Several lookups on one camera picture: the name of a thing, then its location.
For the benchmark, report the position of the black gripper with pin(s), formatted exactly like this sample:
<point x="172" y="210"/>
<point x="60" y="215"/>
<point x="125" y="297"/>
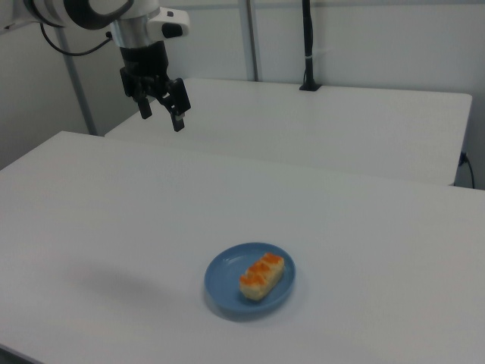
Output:
<point x="144" y="68"/>

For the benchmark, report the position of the orange-topped bread loaf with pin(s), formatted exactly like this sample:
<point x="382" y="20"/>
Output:
<point x="261" y="280"/>

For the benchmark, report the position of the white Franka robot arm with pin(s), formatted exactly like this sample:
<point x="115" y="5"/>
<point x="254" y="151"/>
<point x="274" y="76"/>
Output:
<point x="132" y="32"/>

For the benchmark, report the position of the blue round plate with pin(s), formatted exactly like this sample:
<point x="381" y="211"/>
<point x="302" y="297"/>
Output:
<point x="223" y="280"/>

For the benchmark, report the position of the black pole with clamp base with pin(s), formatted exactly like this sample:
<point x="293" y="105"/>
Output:
<point x="308" y="38"/>

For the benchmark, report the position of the white adjacent table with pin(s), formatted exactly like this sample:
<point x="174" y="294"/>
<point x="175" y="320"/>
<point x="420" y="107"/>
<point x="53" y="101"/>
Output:
<point x="341" y="125"/>

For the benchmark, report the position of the slanted grey metal partition post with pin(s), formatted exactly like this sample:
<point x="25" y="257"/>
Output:
<point x="79" y="95"/>

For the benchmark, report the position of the upright grey metal partition post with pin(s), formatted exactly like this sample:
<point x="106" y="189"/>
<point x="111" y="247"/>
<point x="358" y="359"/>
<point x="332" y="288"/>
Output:
<point x="252" y="38"/>

